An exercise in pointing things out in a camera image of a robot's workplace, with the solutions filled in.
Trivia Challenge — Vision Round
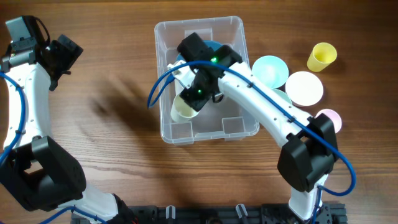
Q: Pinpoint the cream plastic cup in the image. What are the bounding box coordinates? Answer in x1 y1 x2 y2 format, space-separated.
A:
170 95 199 123

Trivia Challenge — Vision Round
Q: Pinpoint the blue plastic plate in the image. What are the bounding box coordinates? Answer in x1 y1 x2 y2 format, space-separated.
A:
176 40 223 61

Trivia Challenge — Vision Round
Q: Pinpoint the yellow plastic cup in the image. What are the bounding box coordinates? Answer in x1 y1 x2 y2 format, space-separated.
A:
307 42 337 72

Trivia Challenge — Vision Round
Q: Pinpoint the pink plastic cup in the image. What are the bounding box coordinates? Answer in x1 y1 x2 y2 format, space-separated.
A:
316 109 343 133

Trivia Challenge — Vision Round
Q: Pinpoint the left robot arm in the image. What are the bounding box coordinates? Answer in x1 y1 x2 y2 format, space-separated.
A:
1 16 139 223

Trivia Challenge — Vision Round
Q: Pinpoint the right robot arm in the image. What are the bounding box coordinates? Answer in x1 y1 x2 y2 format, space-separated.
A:
177 33 340 222

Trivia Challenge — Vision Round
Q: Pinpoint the clear plastic storage bin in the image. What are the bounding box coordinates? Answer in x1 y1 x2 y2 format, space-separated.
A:
154 16 259 145

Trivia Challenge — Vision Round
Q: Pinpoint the light blue plastic bowl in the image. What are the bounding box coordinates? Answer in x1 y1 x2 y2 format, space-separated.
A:
252 55 289 89

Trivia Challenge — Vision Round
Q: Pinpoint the mint green plastic bowl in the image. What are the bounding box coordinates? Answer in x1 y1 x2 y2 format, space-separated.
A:
273 89 292 105

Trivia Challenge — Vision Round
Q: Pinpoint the pink plastic bowl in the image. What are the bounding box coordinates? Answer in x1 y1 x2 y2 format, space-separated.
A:
285 71 324 107

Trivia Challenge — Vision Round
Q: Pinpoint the blue left cable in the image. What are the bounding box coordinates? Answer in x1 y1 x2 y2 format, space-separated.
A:
0 72 108 224

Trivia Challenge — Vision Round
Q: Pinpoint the blue cable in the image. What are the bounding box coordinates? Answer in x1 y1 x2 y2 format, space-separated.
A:
0 72 108 224
146 60 357 224

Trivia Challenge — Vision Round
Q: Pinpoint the blue right cable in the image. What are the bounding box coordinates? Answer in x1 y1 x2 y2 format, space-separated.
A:
146 60 357 224

